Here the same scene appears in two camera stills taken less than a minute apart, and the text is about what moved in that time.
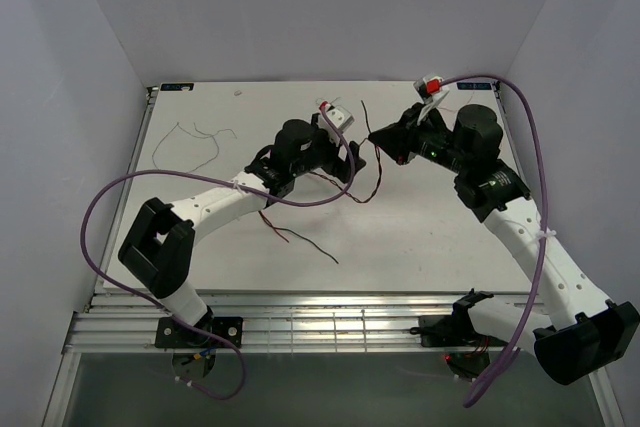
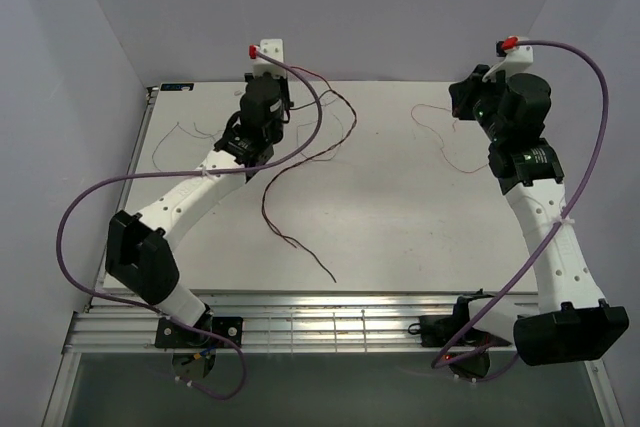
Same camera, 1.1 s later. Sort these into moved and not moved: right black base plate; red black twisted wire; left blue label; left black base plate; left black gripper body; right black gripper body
Moved: red black twisted wire; left black gripper body; right black gripper body
Not moved: left black base plate; left blue label; right black base plate
